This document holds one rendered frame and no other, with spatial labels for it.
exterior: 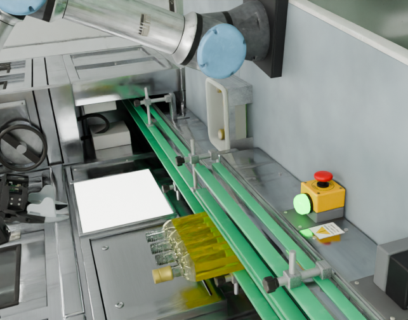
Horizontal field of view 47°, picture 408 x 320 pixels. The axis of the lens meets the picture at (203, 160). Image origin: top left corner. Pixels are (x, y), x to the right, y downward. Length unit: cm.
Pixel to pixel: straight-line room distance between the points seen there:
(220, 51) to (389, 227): 49
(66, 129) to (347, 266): 153
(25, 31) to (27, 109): 273
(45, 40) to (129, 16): 389
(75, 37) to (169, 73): 277
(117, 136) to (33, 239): 80
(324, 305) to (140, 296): 59
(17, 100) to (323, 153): 140
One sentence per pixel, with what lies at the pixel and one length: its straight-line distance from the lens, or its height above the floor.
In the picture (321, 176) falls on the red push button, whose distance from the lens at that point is 103.
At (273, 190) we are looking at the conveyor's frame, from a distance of 118.
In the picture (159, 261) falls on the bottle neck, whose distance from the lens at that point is 120.
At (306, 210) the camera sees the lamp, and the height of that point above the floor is 84.
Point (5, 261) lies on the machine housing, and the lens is 167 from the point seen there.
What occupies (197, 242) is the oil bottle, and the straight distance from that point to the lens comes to 121.
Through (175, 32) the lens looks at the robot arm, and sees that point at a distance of 101.
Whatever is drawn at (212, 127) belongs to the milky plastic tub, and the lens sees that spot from 158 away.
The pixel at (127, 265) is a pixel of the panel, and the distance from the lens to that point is 144.
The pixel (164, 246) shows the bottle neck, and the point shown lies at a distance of 125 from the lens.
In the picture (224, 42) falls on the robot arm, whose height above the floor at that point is 95.
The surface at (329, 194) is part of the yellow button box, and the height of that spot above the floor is 80.
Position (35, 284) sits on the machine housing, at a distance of 152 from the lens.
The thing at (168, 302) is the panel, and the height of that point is 113.
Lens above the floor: 130
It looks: 16 degrees down
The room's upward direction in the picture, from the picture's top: 101 degrees counter-clockwise
